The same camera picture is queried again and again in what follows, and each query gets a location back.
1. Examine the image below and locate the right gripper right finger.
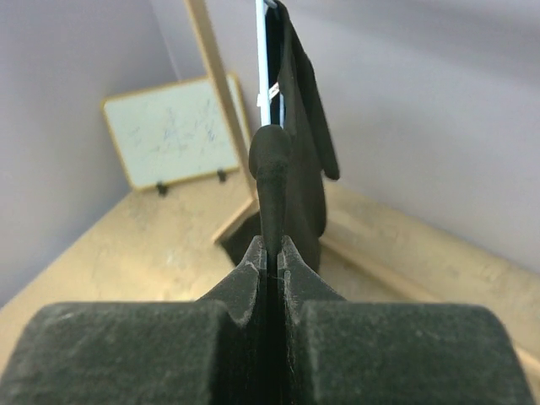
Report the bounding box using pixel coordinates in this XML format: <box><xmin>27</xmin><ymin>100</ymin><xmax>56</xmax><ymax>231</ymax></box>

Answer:
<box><xmin>278</xmin><ymin>238</ymin><xmax>534</xmax><ymax>404</ymax></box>

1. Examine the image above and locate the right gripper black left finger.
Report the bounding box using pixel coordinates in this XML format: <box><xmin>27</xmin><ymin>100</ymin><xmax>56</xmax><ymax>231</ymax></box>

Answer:
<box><xmin>1</xmin><ymin>238</ymin><xmax>267</xmax><ymax>404</ymax></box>

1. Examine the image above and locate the black t shirt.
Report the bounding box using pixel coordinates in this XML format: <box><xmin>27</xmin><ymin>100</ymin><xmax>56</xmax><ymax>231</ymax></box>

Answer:
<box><xmin>221</xmin><ymin>2</ymin><xmax>340</xmax><ymax>270</ymax></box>

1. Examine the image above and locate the blue hanger of black shirt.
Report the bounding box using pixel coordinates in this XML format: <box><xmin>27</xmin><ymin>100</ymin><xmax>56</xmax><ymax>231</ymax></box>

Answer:
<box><xmin>255</xmin><ymin>0</ymin><xmax>285</xmax><ymax>127</ymax></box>

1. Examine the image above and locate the wooden clothes rack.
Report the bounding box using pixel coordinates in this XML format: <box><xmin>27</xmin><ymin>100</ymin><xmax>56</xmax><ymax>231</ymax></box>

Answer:
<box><xmin>183</xmin><ymin>0</ymin><xmax>540</xmax><ymax>381</ymax></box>

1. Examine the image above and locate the small whiteboard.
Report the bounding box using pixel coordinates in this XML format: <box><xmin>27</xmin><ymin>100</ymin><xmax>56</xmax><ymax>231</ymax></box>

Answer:
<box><xmin>102</xmin><ymin>77</ymin><xmax>240</xmax><ymax>191</ymax></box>

